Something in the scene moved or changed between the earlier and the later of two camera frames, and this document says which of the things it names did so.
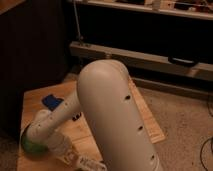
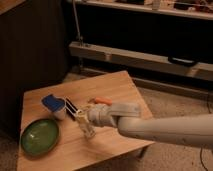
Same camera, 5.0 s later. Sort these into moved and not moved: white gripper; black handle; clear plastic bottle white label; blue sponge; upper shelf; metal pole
Moved: white gripper; clear plastic bottle white label
Not moved: blue sponge; metal pole; black handle; upper shelf
